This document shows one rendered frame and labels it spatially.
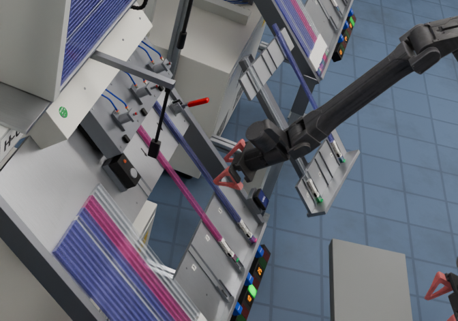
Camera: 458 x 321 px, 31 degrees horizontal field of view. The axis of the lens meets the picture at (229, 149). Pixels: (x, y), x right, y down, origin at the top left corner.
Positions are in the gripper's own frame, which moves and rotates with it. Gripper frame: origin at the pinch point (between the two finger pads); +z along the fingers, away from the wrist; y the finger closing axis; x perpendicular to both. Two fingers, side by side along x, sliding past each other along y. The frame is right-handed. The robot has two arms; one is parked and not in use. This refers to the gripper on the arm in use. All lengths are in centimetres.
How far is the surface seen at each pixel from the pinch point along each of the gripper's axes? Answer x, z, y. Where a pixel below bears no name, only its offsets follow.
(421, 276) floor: 125, 11, -86
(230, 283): 23.7, 6.6, 17.1
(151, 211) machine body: 9.5, 34.8, -6.9
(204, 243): 9.8, 6.5, 16.1
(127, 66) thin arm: -45, -14, 25
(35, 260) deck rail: -27, 8, 59
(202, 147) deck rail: -4.0, 7.3, -8.6
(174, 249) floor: 55, 77, -51
